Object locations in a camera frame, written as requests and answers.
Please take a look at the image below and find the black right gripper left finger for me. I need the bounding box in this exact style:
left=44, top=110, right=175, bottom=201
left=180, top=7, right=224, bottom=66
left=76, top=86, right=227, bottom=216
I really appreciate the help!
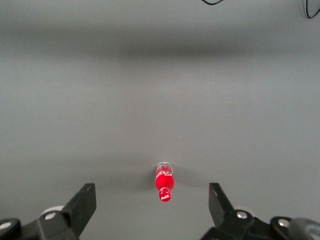
left=0, top=182, right=97, bottom=240

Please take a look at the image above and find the black cable with white edge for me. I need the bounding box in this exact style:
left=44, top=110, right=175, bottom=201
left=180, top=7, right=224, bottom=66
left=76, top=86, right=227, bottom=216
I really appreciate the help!
left=301, top=0, right=320, bottom=19

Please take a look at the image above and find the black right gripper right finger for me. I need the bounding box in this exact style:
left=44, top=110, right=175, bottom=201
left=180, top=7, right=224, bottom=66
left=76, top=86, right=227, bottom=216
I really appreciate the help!
left=199, top=182, right=320, bottom=240

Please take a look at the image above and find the red cola bottle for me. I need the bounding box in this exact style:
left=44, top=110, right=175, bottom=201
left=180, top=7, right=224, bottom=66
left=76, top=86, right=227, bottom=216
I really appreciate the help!
left=155, top=161, right=175, bottom=203

